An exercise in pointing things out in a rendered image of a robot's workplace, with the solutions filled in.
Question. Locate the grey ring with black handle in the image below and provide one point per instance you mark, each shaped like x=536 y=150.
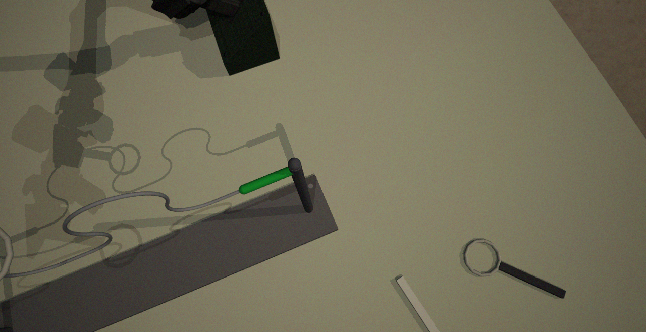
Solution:
x=513 y=271

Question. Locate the grey loop with orange handle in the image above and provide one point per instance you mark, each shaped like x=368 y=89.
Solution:
x=9 y=253

